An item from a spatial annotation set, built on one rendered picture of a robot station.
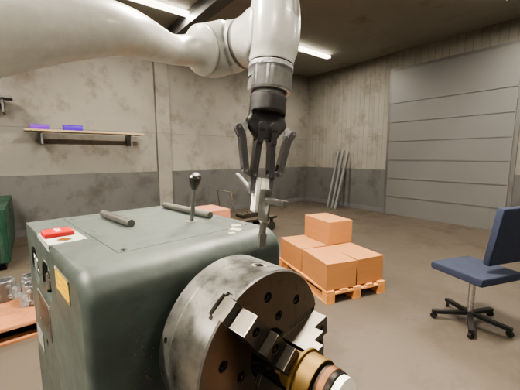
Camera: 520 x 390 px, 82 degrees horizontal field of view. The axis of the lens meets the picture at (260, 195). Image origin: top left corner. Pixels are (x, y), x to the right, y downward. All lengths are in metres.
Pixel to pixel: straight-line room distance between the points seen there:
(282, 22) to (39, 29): 0.40
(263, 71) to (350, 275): 2.79
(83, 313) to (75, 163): 6.26
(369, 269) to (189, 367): 2.95
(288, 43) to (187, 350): 0.56
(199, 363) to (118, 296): 0.18
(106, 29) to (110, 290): 0.39
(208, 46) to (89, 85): 6.34
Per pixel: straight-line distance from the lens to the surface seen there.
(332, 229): 3.60
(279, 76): 0.60
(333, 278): 3.11
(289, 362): 0.54
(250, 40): 0.64
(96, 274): 0.59
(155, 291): 0.61
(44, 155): 6.77
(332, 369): 0.55
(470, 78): 7.60
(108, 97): 6.99
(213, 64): 0.69
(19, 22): 0.36
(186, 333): 0.55
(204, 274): 0.60
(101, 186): 6.87
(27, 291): 3.35
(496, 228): 2.94
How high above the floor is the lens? 1.45
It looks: 8 degrees down
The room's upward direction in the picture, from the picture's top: straight up
